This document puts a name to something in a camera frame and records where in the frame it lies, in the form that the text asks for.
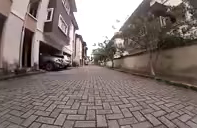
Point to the distant green trees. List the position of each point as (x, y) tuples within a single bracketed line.
[(104, 53)]

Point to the row of distant buildings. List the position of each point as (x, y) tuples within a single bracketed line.
[(78, 50)]

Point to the white car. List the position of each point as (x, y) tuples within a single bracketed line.
[(66, 60)]

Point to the grey brick paved road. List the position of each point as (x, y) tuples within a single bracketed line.
[(96, 100)]

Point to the grey car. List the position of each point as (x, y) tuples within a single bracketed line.
[(50, 62)]

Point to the thin bare tree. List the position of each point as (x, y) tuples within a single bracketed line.
[(151, 63)]

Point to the brown and white building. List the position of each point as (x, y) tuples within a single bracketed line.
[(54, 23)]

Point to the concrete pavement with kerb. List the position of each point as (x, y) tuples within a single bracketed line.
[(9, 76)]

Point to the beige building with carport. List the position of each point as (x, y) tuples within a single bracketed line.
[(12, 36)]

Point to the concrete kerb strip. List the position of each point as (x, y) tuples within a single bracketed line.
[(186, 85)]

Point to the beige boundary wall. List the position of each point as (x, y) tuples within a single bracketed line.
[(186, 61)]

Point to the building behind boundary wall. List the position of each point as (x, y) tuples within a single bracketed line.
[(186, 20)]

